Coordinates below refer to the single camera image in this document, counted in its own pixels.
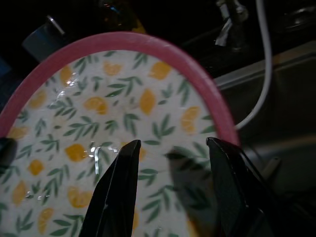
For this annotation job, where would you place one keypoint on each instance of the pink rimmed lemon print plate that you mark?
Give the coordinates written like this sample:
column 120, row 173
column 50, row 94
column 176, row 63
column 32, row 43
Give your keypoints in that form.
column 98, row 116

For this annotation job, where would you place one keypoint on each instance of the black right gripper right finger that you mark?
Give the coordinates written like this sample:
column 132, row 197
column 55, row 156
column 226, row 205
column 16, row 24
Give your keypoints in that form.
column 229, row 187

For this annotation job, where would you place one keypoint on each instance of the chrome faucet fitting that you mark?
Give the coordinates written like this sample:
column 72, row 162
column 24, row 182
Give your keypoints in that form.
column 230, row 22

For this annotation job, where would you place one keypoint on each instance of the grey plastic bin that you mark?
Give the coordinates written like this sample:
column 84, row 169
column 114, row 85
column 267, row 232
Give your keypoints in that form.
column 276, row 103

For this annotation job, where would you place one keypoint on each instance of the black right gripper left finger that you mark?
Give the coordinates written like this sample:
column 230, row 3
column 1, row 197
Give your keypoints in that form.
column 116, row 192

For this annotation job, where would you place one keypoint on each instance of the grey metal cup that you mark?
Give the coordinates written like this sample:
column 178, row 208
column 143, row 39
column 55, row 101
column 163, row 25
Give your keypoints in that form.
column 44, row 37

